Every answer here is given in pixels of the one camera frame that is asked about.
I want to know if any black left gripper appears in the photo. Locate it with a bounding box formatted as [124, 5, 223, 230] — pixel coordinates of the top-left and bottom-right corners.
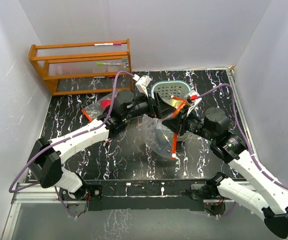
[123, 90, 176, 122]

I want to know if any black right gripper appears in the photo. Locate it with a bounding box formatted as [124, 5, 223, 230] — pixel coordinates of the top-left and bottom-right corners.
[161, 105, 216, 142]

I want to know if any red bell pepper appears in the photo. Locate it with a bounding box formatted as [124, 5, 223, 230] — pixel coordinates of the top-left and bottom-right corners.
[101, 99, 111, 110]

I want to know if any clear orange-zip bag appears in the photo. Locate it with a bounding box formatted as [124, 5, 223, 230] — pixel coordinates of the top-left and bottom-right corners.
[82, 90, 119, 122]

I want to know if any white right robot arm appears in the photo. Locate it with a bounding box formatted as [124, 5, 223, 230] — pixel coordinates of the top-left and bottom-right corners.
[162, 107, 288, 239]

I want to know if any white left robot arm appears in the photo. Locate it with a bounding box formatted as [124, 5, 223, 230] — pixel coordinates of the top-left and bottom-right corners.
[28, 90, 176, 200]

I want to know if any light blue plastic basket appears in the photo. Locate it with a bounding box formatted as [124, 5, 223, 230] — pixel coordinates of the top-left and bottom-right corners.
[150, 80, 197, 141]

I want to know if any wooden shelf rack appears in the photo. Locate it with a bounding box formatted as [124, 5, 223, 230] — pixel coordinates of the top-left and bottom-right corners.
[28, 39, 132, 96]

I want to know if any green white pen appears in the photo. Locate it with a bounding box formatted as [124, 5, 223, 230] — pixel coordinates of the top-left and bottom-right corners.
[96, 62, 122, 66]

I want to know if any pink white pen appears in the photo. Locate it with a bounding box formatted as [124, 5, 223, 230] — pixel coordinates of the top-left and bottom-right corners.
[94, 42, 122, 47]

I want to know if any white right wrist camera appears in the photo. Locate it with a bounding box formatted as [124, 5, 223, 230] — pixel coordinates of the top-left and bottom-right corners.
[184, 90, 202, 116]

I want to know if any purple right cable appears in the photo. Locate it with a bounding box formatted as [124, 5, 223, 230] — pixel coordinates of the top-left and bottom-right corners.
[196, 83, 288, 240]

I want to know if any purple cable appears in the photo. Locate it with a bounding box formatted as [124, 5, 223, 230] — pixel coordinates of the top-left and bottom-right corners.
[8, 70, 136, 194]
[196, 83, 288, 240]

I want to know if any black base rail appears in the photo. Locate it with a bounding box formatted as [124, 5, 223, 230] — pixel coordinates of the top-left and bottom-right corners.
[59, 179, 233, 215]

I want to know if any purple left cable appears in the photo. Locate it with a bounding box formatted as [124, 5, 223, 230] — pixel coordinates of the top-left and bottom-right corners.
[8, 70, 136, 194]

